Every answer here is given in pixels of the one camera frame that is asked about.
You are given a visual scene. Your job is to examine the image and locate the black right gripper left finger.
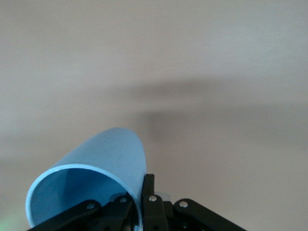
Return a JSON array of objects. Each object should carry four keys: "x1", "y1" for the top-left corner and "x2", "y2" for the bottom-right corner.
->
[{"x1": 26, "y1": 194, "x2": 136, "y2": 231}]

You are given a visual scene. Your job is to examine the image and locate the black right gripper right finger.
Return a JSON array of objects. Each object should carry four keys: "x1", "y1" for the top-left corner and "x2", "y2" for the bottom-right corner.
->
[{"x1": 141, "y1": 173, "x2": 249, "y2": 231}]

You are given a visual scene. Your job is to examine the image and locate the light blue plastic cup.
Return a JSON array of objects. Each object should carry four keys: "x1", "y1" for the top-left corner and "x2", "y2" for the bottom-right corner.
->
[{"x1": 25, "y1": 127, "x2": 147, "y2": 230}]

